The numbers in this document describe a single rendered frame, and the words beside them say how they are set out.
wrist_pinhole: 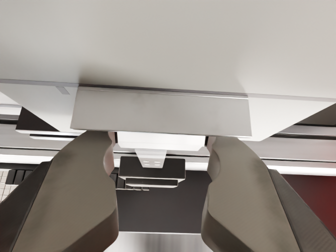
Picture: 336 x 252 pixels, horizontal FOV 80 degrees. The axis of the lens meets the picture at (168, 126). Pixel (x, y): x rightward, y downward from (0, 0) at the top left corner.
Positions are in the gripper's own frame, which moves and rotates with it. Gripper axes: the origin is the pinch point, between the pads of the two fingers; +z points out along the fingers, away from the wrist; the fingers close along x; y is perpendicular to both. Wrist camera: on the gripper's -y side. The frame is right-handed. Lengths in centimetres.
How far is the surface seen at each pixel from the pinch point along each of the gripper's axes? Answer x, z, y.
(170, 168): 2.2, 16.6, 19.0
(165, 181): 1.4, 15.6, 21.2
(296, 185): 48, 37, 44
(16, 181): -36, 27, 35
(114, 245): -3.4, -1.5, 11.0
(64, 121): -7.3, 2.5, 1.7
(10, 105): -15.5, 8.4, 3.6
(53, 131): -9.5, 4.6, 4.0
